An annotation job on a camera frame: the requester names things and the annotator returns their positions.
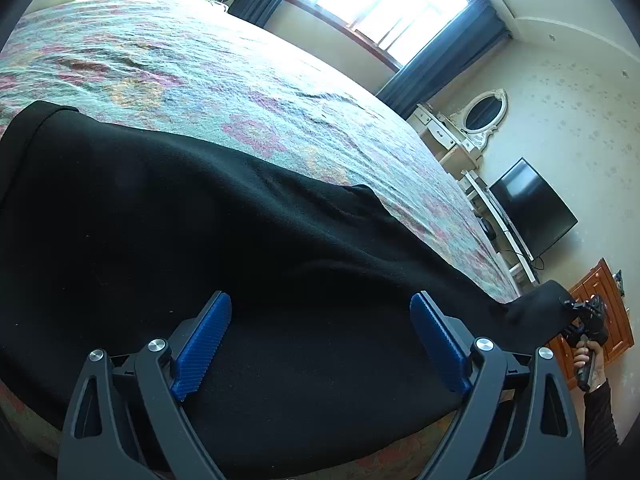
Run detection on black pants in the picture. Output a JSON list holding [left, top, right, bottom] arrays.
[[1, 102, 568, 479]]

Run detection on person right forearm dark sleeve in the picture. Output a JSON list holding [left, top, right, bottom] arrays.
[[584, 380, 620, 479]]

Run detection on person right hand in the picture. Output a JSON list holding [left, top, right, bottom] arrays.
[[573, 340, 606, 393]]

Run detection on brown wooden cabinet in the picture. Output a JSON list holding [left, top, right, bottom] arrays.
[[548, 258, 634, 390]]

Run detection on white tv console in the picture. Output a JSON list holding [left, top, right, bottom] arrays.
[[459, 170, 540, 287]]

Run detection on black flat television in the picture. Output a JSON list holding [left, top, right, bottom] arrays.
[[489, 157, 578, 260]]

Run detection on cream dressing table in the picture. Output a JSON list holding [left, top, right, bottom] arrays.
[[407, 104, 482, 181]]

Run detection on oval vanity mirror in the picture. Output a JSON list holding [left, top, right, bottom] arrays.
[[451, 89, 508, 151]]

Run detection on floral bedspread bed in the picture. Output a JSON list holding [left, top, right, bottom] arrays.
[[0, 0, 524, 480]]

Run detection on dark blue right curtain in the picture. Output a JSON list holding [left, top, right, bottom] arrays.
[[376, 0, 511, 119]]

